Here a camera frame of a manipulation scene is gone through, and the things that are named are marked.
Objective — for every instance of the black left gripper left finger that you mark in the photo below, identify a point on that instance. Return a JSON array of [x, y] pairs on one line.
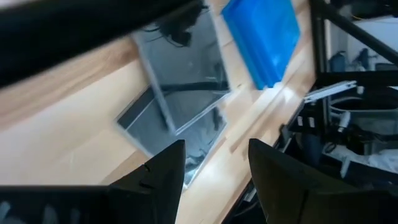
[[155, 193]]

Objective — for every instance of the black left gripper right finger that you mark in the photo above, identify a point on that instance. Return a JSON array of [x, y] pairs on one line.
[[280, 193]]

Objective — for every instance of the clear jewel case black tray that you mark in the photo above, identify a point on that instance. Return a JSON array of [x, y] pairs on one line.
[[186, 62], [146, 127]]

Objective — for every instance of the blue jewel case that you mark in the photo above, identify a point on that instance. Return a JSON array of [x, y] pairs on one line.
[[261, 40]]

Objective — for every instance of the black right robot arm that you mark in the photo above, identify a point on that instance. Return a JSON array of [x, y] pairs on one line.
[[62, 37]]

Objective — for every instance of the white metal bracket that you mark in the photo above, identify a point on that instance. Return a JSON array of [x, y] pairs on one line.
[[329, 90]]

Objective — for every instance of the black aluminium rig frame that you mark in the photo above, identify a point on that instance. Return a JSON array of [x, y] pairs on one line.
[[318, 37]]

